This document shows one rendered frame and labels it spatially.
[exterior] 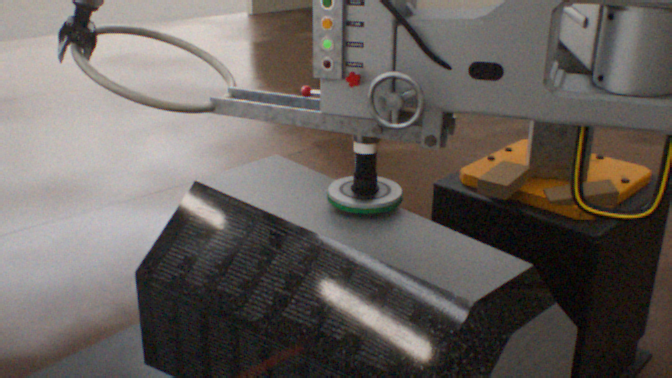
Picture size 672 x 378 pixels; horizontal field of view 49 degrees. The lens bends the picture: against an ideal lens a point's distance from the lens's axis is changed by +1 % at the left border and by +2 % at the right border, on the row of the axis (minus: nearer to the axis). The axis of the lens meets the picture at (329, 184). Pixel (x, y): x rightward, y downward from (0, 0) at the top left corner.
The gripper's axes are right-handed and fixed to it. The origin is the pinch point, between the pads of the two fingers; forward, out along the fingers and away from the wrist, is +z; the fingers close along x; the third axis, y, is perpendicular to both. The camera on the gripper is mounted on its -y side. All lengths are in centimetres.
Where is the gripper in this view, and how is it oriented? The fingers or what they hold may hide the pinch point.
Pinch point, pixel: (72, 61)
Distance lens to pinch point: 230.1
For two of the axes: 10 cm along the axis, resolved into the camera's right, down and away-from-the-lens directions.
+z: -3.8, 7.9, 4.8
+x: 9.2, 2.4, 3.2
